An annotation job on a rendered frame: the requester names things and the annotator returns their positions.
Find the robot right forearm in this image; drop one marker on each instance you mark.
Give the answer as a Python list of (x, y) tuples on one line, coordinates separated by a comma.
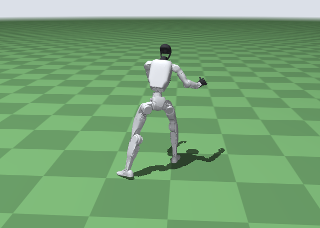
[(194, 85)]

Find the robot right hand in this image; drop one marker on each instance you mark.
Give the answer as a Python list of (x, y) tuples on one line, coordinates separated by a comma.
[(202, 81)]

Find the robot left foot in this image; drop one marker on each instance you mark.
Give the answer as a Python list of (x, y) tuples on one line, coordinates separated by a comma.
[(128, 173)]

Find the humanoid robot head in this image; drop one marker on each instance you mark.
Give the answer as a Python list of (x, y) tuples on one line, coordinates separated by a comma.
[(165, 49)]

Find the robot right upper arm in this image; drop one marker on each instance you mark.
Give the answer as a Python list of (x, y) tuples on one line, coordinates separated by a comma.
[(181, 75)]

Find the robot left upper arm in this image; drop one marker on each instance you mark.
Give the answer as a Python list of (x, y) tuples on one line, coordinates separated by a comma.
[(147, 68)]

